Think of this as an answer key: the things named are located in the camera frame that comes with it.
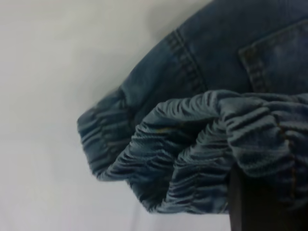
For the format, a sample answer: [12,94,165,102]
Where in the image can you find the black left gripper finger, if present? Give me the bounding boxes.
[228,166,308,231]

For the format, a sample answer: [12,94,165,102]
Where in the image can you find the blue denim shorts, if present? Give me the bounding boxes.
[76,0,308,215]

